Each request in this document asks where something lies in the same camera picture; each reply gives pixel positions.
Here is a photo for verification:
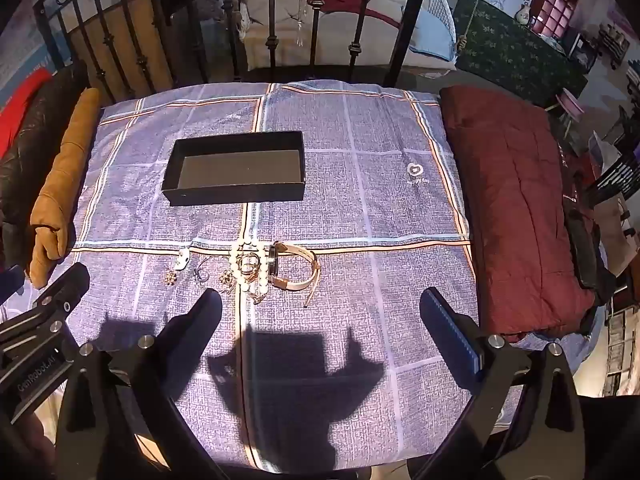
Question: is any green patterned cloth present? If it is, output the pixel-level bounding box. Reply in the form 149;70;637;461
452;0;589;107

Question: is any red cloth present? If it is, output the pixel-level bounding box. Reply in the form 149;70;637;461
0;67;53;161

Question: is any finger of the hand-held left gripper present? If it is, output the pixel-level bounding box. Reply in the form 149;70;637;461
0;262;91;356
0;265;26;306

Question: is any hanging rope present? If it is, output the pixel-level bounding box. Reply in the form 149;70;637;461
461;0;490;52

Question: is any white pearl bracelet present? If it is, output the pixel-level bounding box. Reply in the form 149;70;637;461
228;240;271;302

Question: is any maroon quilt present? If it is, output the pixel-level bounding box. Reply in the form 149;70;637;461
438;85;601;337

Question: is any black rectangular box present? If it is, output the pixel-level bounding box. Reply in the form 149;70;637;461
161;131;306;207

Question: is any black iron bed frame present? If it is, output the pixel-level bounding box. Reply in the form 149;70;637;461
32;0;442;107

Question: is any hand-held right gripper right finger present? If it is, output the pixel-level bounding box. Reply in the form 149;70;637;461
419;287;586;480

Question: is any beige strap wristwatch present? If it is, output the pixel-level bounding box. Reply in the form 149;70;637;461
267;241;321;309

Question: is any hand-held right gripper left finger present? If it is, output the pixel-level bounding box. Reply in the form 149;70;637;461
55;288;224;480

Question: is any black chair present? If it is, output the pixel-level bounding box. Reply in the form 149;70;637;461
584;137;640;203

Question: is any red booth cabinet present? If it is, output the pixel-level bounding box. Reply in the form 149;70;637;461
529;0;587;42

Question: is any pink stool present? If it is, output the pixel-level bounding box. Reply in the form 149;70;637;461
554;87;587;122

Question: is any black quilted jacket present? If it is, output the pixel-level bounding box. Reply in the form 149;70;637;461
0;60;91;273

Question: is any purple plaid blanket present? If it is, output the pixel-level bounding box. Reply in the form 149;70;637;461
50;79;526;473

